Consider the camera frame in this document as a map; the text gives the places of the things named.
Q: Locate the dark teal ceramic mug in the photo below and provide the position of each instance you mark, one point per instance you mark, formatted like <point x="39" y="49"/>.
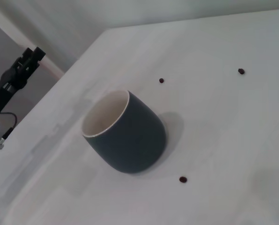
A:
<point x="134" y="140"/>

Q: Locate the loose coffee bean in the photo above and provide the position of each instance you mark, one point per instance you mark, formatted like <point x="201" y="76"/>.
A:
<point x="182" y="179"/>
<point x="161" y="80"/>
<point x="241" y="71"/>

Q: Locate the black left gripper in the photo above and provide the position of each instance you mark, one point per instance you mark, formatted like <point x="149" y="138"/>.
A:
<point x="6" y="93"/>

